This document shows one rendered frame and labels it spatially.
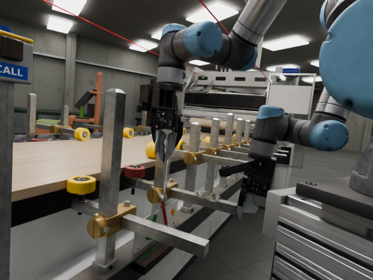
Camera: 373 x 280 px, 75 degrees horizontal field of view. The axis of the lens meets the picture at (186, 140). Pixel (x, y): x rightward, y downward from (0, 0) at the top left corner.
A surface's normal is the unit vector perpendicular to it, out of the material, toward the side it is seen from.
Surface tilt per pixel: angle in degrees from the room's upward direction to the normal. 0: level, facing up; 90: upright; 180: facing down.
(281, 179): 90
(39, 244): 90
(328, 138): 90
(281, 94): 90
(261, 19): 125
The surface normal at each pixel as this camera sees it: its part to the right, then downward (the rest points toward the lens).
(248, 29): -0.30, 0.51
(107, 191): -0.45, 0.04
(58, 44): 0.54, 0.14
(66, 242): 0.89, 0.13
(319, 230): -0.84, -0.03
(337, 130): 0.00, 0.10
